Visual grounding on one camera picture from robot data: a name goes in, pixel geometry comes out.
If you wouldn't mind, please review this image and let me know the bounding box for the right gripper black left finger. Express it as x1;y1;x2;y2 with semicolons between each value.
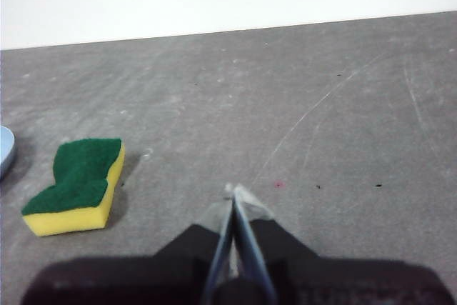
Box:
21;184;236;305

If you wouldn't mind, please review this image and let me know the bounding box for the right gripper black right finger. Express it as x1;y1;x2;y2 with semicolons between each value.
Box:
233;182;451;305

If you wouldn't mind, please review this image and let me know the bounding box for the yellow green scouring sponge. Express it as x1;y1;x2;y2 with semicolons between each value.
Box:
21;137;126;237

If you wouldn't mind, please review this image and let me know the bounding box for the light blue round plate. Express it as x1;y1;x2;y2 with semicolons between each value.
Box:
0;126;16;181

